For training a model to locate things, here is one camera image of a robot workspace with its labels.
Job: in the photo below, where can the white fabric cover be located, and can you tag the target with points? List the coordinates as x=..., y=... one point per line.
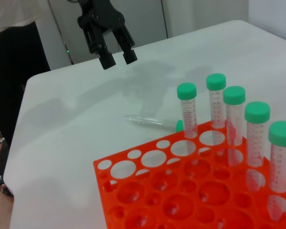
x=12, y=12

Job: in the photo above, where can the orange test tube rack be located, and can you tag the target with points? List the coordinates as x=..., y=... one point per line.
x=147, y=190

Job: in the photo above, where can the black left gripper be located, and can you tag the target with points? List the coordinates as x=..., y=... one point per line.
x=100, y=16

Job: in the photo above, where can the green capped clear test tube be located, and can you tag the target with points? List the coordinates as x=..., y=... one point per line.
x=186, y=91
x=234, y=95
x=257, y=112
x=216, y=82
x=282, y=133
x=152, y=124

